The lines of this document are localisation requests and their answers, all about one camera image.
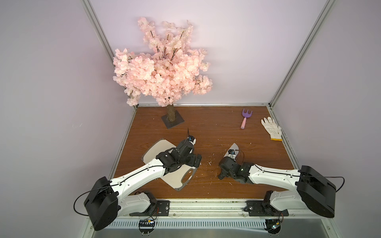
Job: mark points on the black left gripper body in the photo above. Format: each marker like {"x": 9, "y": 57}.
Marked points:
{"x": 188, "y": 160}

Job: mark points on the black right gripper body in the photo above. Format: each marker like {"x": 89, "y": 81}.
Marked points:
{"x": 227, "y": 159}

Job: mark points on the black-handled kitchen knife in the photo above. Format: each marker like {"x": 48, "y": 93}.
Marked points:
{"x": 232, "y": 152}

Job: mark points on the white grey-rimmed cutting board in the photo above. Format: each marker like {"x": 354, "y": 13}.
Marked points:
{"x": 177, "y": 179}

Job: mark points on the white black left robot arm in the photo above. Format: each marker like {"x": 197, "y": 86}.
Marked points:
{"x": 110, "y": 199}

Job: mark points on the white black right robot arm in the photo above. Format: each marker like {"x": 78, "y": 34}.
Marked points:
{"x": 301, "y": 189}

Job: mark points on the white work glove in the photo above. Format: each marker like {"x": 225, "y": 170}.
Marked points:
{"x": 273, "y": 129}

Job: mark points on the purple pink garden fork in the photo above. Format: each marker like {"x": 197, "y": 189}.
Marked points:
{"x": 246, "y": 114}

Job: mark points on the pink artificial blossom tree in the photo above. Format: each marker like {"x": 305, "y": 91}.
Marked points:
{"x": 170, "y": 72}

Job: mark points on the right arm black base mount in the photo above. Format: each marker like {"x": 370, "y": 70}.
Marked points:
{"x": 263, "y": 208}

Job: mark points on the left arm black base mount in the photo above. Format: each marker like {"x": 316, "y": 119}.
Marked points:
{"x": 155, "y": 207}

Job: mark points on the aluminium front rail frame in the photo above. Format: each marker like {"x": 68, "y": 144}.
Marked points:
{"x": 218, "y": 218}

